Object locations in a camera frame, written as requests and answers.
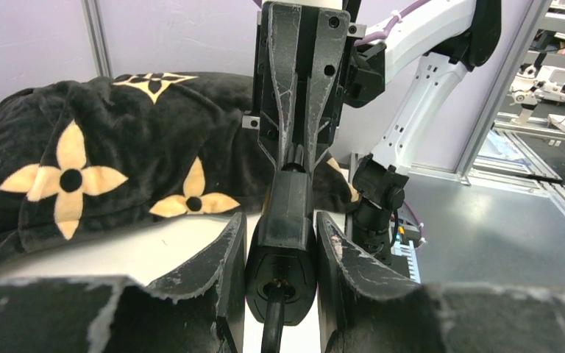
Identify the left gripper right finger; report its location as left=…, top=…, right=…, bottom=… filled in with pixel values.
left=316, top=212, right=565, bottom=352

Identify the black padlock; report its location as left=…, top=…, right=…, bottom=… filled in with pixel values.
left=245, top=163, right=317, bottom=352

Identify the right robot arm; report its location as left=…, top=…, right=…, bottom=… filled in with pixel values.
left=244, top=1, right=502, bottom=264

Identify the black floral blanket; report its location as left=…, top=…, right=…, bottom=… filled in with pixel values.
left=0, top=71, right=361, bottom=277

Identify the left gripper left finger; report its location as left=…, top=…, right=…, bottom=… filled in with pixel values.
left=0, top=213, right=247, bottom=352

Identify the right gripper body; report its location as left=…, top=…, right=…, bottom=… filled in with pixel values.
left=247, top=1, right=385, bottom=146

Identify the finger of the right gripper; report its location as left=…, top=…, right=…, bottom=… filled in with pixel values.
left=305, top=7, right=349, bottom=173
left=259, top=2, right=302, bottom=171

